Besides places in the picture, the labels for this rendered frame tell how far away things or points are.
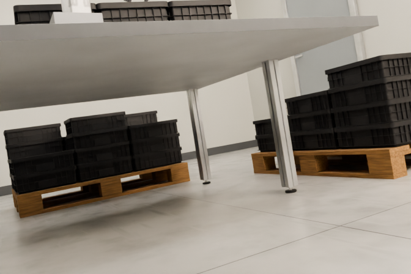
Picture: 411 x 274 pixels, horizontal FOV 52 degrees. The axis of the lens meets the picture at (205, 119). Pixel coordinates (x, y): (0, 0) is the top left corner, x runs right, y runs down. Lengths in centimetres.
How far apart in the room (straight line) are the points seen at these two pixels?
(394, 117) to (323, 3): 284
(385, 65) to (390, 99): 17
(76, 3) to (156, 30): 34
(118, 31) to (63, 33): 14
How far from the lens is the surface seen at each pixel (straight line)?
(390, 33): 435
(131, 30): 119
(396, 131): 224
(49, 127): 343
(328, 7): 485
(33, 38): 114
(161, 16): 182
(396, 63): 231
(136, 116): 359
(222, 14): 193
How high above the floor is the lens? 38
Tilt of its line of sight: 1 degrees up
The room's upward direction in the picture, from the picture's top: 9 degrees counter-clockwise
